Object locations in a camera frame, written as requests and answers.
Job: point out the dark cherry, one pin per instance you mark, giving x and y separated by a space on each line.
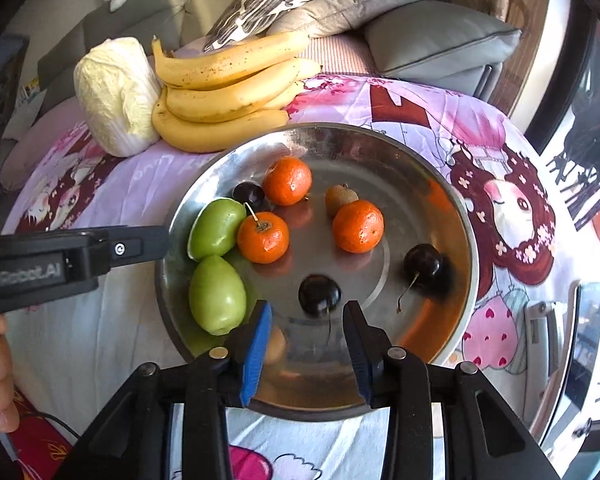
422 262
250 194
320 296

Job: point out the yellow banana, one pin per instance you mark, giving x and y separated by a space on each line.
230 62
287 95
310 68
220 102

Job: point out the green jujube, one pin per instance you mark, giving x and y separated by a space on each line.
217 227
216 294

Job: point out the white phone stand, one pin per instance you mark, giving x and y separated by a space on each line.
540 325

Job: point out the grey fabric pillow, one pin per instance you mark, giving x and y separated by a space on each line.
360 5

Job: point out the grey leather cushion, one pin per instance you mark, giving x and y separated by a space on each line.
440 40

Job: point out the napa cabbage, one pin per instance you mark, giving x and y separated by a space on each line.
112 95

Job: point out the black wheeled chair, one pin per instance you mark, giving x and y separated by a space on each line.
587 140

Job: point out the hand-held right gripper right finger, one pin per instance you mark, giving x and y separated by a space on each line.
357 355

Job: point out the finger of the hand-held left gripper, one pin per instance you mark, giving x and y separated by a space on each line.
135 247

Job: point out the red patterned cloth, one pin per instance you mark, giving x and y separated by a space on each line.
35 452

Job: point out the black window frame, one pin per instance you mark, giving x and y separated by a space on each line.
565 60

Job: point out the smartphone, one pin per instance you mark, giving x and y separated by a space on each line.
585 340

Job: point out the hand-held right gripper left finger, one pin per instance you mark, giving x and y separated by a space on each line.
255 355

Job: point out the brown longan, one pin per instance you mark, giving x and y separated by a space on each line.
275 345
340 199

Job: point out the orange tangerine with stem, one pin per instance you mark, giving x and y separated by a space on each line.
263 237

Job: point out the stainless steel bowl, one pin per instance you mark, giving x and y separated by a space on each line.
395 170

